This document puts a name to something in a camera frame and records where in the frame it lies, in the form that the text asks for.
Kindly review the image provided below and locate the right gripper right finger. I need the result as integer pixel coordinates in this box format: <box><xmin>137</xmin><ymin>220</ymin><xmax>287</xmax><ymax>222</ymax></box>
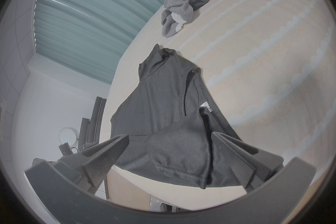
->
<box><xmin>211</xmin><ymin>132</ymin><xmax>284</xmax><ymax>190</ymax></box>

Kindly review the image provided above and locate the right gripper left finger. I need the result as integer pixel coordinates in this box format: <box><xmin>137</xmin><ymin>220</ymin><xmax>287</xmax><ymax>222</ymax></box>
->
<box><xmin>55</xmin><ymin>134</ymin><xmax>130</xmax><ymax>191</ymax></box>

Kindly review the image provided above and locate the black T-shirt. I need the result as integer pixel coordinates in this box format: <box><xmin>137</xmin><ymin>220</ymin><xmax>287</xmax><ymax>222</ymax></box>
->
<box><xmin>110</xmin><ymin>44</ymin><xmax>248</xmax><ymax>190</ymax></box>

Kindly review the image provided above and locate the bed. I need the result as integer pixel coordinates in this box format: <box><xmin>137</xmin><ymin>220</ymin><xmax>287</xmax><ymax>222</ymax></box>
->
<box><xmin>101</xmin><ymin>0</ymin><xmax>336</xmax><ymax>208</ymax></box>

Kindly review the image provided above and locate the black chest of drawers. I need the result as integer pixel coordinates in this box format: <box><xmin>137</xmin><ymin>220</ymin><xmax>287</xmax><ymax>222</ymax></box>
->
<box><xmin>79</xmin><ymin>97</ymin><xmax>107</xmax><ymax>150</ymax></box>

